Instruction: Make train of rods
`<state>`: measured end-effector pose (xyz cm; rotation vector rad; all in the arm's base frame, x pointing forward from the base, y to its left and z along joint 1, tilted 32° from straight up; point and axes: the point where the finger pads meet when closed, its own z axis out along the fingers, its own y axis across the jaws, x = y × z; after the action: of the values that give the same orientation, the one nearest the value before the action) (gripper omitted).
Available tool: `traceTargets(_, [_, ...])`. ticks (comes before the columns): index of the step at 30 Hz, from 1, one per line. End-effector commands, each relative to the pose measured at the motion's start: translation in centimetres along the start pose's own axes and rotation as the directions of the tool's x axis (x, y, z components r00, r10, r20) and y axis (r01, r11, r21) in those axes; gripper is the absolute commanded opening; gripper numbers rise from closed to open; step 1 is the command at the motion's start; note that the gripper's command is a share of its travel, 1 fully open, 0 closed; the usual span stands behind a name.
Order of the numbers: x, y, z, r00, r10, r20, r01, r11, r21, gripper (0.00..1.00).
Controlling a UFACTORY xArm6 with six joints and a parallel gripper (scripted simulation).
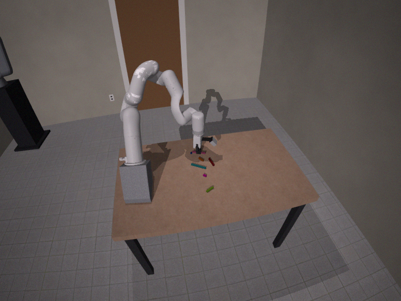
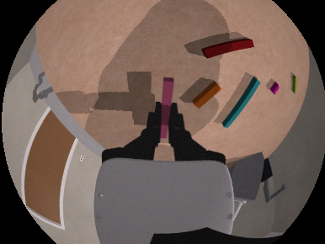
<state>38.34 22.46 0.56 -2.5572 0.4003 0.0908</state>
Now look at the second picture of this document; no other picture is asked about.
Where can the small magenta block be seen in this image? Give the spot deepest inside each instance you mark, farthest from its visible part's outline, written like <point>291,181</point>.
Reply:
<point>274,88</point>

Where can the turquoise rod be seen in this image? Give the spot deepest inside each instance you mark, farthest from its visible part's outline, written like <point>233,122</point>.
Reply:
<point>242,102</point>

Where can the orange rod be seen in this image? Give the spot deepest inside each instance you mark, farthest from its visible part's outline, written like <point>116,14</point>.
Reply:
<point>206,94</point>

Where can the pink rod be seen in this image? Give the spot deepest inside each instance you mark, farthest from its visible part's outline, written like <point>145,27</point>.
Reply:
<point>167,92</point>

